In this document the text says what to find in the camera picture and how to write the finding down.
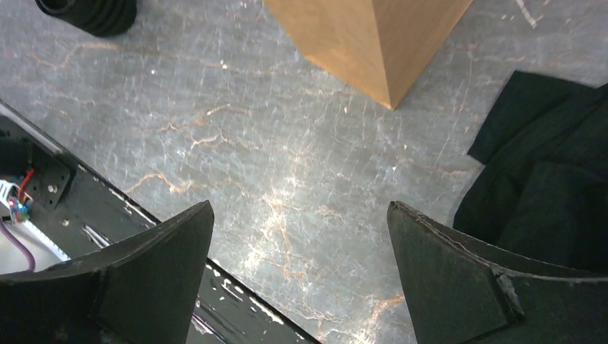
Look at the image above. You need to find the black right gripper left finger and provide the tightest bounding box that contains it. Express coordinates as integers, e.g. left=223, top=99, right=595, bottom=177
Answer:
left=1, top=201, right=214, bottom=343

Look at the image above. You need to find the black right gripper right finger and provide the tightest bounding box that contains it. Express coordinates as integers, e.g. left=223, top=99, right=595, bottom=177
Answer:
left=386, top=201, right=607, bottom=343

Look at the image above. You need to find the black cloth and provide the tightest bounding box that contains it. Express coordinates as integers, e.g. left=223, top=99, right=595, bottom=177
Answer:
left=453, top=71, right=607, bottom=273

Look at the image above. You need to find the brown paper bag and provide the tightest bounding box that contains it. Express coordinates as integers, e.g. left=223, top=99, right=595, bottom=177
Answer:
left=264, top=0, right=472, bottom=110

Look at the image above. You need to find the stack of black lids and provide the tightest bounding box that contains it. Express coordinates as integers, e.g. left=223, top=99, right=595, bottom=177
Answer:
left=35, top=0, right=137, bottom=37

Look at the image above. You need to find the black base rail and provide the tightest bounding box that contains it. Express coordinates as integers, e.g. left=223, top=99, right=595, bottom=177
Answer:
left=1, top=104, right=315, bottom=343

